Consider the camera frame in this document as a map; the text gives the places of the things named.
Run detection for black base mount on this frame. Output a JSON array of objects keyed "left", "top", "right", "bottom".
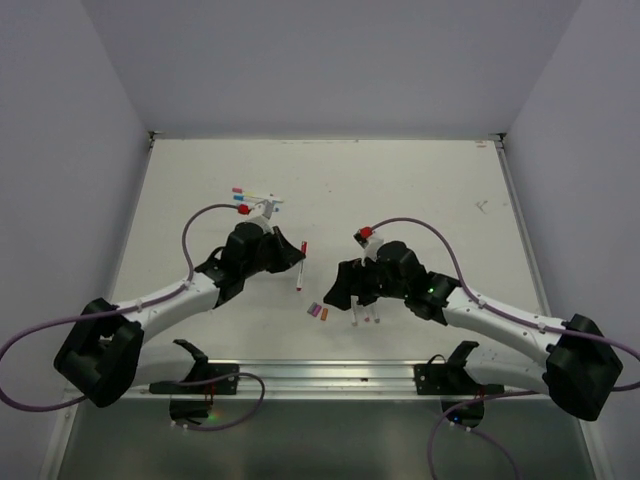
[
  {"left": 149, "top": 339, "right": 240, "bottom": 426},
  {"left": 413, "top": 341, "right": 505, "bottom": 429}
]

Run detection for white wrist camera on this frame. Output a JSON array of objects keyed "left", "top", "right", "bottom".
[
  {"left": 247, "top": 200, "right": 277, "bottom": 233},
  {"left": 353, "top": 226, "right": 384, "bottom": 265}
]

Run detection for red capped white pen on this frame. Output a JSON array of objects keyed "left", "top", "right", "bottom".
[{"left": 296, "top": 240, "right": 308, "bottom": 292}]

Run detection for orange white pen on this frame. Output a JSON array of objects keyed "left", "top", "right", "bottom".
[{"left": 351, "top": 297, "right": 359, "bottom": 327}]

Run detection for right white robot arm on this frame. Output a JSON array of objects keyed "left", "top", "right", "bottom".
[{"left": 324, "top": 241, "right": 622, "bottom": 421}]

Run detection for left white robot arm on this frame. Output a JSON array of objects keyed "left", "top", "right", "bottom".
[{"left": 53, "top": 222, "right": 306, "bottom": 407}]

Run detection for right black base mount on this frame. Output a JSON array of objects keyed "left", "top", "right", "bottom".
[{"left": 413, "top": 341, "right": 505, "bottom": 429}]

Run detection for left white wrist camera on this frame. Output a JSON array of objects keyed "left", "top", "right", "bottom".
[{"left": 247, "top": 200, "right": 277, "bottom": 233}]

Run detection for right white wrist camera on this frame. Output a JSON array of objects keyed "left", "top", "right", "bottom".
[{"left": 353, "top": 226, "right": 384, "bottom": 265}]

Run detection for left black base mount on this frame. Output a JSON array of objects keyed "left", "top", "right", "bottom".
[{"left": 149, "top": 339, "right": 240, "bottom": 426}]

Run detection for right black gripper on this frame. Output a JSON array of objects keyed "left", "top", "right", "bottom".
[{"left": 323, "top": 251, "right": 409, "bottom": 308}]

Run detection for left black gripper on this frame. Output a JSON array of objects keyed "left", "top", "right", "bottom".
[{"left": 241, "top": 225, "right": 303, "bottom": 277}]

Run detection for blue capped white pen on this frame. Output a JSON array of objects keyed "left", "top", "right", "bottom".
[{"left": 233, "top": 194, "right": 268, "bottom": 205}]

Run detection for aluminium mounting rail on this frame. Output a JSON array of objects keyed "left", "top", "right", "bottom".
[{"left": 126, "top": 353, "right": 550, "bottom": 397}]

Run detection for pink capped white pen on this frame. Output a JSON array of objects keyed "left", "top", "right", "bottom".
[{"left": 232, "top": 187, "right": 275, "bottom": 198}]

